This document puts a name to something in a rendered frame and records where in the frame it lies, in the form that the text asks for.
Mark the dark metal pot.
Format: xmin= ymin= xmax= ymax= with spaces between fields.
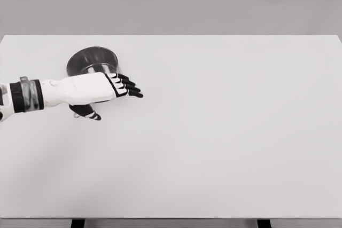
xmin=66 ymin=46 xmax=120 ymax=77

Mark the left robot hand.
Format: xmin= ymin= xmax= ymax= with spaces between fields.
xmin=60 ymin=72 xmax=144 ymax=121

